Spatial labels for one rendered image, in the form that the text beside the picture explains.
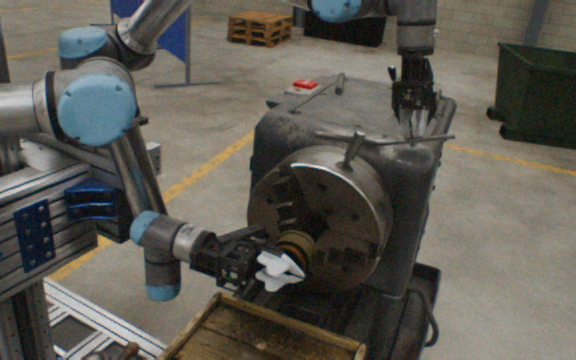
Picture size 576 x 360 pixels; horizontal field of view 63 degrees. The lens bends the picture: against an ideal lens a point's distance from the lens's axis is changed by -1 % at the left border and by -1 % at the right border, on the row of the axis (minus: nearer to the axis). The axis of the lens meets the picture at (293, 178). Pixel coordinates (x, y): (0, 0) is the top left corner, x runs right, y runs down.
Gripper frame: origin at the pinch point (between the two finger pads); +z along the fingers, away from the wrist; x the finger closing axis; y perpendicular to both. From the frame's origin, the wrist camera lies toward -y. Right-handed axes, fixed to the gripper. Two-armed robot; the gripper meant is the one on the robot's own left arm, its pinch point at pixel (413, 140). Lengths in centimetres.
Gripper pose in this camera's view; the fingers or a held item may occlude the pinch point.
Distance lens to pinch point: 107.4
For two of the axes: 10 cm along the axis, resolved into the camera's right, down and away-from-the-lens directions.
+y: -3.8, 3.7, -8.5
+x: 9.2, 1.0, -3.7
